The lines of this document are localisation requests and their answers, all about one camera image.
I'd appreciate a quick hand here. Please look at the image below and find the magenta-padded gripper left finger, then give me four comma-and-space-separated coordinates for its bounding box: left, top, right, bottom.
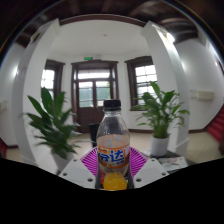
58, 147, 100, 189

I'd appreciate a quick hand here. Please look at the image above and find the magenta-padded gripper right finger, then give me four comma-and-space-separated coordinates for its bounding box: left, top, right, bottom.
128, 146, 170, 188

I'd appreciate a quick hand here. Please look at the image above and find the orange soda plastic bottle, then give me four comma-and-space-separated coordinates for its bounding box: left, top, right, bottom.
95, 98, 132, 192

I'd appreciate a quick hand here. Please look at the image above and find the white printed magazine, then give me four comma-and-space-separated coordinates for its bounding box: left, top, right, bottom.
156, 155, 189, 173

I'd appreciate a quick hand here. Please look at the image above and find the black chair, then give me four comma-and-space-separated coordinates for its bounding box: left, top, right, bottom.
88, 123, 101, 139

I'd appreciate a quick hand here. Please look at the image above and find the bushy potted plant white pot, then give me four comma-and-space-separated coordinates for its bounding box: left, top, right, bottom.
25, 87, 83, 173

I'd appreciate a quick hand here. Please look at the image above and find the tall potted plant white pot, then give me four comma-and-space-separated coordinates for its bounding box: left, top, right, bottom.
133, 80, 191, 158

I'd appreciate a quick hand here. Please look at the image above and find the dark wooden double door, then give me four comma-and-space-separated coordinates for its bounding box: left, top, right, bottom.
70, 59, 120, 133

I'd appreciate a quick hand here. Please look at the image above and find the red carpeted staircase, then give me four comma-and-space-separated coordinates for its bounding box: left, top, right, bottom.
0, 139, 6, 158
206, 106, 224, 143

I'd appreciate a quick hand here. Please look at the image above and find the wide dark-framed window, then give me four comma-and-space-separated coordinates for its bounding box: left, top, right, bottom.
124, 55, 158, 111

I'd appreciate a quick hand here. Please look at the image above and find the narrow dark-framed window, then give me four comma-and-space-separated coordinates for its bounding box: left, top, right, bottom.
41, 59, 66, 101

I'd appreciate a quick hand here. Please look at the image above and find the white wall heater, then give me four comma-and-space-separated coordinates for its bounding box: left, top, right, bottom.
189, 89, 216, 102

